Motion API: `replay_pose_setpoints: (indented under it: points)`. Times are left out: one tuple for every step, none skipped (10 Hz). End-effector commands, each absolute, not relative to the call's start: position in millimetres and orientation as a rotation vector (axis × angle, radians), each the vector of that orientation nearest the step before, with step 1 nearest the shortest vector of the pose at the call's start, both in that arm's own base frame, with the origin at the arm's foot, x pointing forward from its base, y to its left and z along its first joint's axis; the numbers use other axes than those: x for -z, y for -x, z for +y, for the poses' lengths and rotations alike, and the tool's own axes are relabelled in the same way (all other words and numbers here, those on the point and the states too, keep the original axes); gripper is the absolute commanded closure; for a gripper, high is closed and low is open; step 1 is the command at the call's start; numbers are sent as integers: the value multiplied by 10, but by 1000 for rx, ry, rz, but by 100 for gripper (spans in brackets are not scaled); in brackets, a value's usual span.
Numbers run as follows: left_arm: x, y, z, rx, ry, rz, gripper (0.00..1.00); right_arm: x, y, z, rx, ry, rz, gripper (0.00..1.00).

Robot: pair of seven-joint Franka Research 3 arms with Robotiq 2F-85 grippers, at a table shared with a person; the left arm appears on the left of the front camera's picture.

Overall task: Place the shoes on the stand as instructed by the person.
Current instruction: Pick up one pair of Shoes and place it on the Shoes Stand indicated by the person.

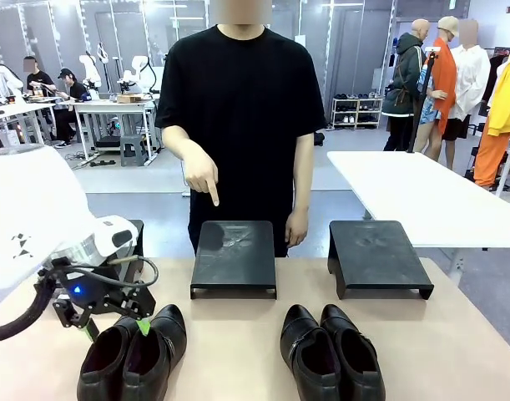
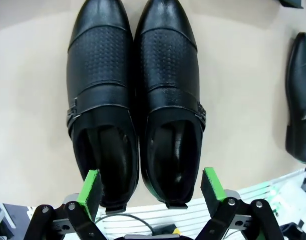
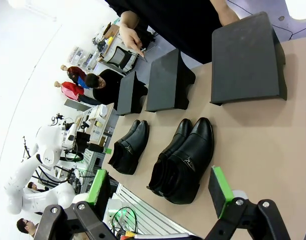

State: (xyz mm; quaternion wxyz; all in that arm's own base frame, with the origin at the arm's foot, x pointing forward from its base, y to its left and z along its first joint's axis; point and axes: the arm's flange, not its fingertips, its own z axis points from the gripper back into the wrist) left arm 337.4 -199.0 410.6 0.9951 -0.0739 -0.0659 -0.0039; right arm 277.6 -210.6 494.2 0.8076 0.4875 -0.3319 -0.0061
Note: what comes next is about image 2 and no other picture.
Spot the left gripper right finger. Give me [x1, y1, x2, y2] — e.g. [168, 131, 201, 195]
[196, 166, 285, 240]

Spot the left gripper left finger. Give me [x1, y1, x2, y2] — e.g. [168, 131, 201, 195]
[24, 169, 108, 240]

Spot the black smooth leather dress shoe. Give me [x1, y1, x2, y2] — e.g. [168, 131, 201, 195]
[284, 31, 306, 165]

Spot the black perforated leather loafer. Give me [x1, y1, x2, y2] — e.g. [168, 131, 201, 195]
[134, 0, 208, 210]
[66, 0, 140, 214]

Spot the yellow emergency stop box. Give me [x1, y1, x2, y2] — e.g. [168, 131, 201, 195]
[152, 223, 181, 237]

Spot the thin grey cable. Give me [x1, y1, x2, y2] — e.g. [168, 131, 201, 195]
[94, 212, 157, 236]

